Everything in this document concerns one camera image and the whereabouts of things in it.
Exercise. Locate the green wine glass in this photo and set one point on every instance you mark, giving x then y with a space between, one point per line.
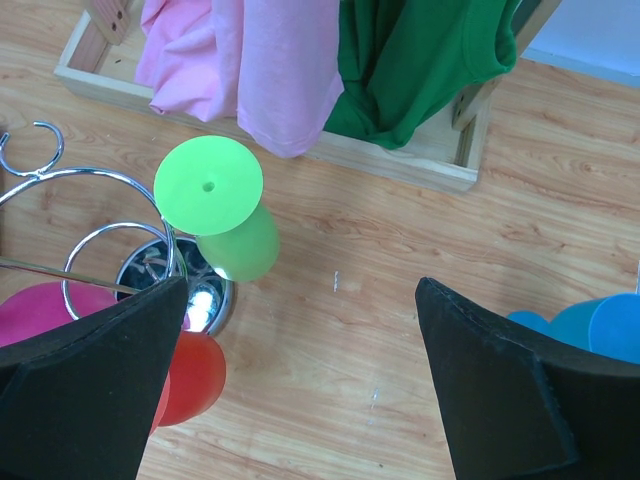
211 187

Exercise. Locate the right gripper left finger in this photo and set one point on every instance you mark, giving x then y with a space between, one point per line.
78 401

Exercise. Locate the red wine glass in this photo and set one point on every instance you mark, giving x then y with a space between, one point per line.
195 381

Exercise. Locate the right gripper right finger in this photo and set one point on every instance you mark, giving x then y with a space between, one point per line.
517 404

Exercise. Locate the wooden clothes rack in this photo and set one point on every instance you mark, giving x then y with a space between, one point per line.
444 153

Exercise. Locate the chrome wine glass rack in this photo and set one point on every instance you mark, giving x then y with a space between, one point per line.
76 209

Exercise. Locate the pink wine glass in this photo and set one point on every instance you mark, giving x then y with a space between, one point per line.
34 320

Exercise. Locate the pink t-shirt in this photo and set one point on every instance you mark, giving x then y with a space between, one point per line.
270 65

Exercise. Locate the green tank top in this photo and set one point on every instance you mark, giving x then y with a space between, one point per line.
403 61

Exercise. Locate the blue wine glass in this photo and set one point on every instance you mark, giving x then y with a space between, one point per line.
606 326

